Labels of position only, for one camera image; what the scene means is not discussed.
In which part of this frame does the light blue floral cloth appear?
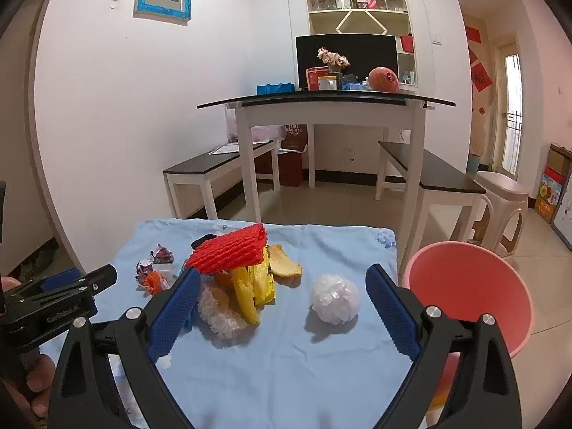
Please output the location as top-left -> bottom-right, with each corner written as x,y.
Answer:
40,218 -> 441,429

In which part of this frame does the grey framed whiteboard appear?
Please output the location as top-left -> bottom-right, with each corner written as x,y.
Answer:
552,183 -> 572,251

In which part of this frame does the clear plastic bag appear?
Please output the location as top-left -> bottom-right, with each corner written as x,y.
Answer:
226,107 -> 287,146

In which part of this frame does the brown cardboard box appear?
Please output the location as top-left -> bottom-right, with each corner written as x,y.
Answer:
547,143 -> 572,175

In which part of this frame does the red paper bag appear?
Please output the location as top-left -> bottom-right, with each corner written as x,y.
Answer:
277,124 -> 309,187

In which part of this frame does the white glass door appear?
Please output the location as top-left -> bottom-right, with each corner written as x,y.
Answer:
489,31 -> 526,179

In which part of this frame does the flower bouquet in vase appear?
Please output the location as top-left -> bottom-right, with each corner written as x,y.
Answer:
317,47 -> 350,85

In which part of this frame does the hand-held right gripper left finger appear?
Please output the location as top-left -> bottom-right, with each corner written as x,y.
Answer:
47,267 -> 202,429

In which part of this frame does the pink plastic bucket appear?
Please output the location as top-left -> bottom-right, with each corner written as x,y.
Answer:
401,241 -> 534,394

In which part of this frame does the red pomegranate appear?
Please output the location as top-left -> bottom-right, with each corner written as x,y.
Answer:
368,66 -> 400,94

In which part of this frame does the blue bag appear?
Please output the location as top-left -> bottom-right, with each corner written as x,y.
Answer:
256,82 -> 296,96

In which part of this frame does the white bench with dark seat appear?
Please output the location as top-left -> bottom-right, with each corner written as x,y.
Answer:
374,141 -> 487,251
163,139 -> 281,221

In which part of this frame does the red foam fruit net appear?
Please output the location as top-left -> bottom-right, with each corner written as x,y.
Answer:
184,222 -> 268,274

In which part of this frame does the white wall shelf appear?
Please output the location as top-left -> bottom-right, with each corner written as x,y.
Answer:
287,0 -> 430,89

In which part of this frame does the person's left hand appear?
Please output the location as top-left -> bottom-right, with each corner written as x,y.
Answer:
0,352 -> 58,425

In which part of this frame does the yellow fruit peel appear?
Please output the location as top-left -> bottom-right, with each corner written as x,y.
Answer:
268,243 -> 304,278

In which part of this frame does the black monitor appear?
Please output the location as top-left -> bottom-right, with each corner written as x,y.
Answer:
295,33 -> 399,92

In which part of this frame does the red diamond wall decoration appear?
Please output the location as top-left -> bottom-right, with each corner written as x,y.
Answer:
471,63 -> 493,92

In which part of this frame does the printed fruit carton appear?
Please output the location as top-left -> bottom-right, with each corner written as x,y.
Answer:
535,167 -> 564,224

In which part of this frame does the beige plastic stool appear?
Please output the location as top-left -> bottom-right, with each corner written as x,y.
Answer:
451,171 -> 530,260

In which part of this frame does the printed wrapper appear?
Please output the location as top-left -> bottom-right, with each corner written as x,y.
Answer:
135,259 -> 155,292
149,243 -> 176,264

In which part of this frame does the red tin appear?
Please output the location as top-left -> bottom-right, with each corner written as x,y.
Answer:
306,66 -> 330,91

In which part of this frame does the orange wrapper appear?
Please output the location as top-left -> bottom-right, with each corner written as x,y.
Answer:
144,272 -> 168,296

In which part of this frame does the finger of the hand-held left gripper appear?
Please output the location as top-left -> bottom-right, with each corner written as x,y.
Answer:
39,268 -> 81,293
67,265 -> 118,296

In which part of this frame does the black foam net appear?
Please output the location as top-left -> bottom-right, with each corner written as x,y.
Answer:
191,233 -> 220,251

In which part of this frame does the clear bubble wrap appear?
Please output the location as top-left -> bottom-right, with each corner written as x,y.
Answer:
197,282 -> 251,340

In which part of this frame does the white plastic ball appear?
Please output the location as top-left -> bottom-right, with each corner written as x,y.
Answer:
310,272 -> 362,325

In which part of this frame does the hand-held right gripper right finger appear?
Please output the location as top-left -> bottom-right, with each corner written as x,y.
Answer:
365,263 -> 523,429

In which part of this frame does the white table with black top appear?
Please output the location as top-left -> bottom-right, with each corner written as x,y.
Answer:
197,89 -> 457,278

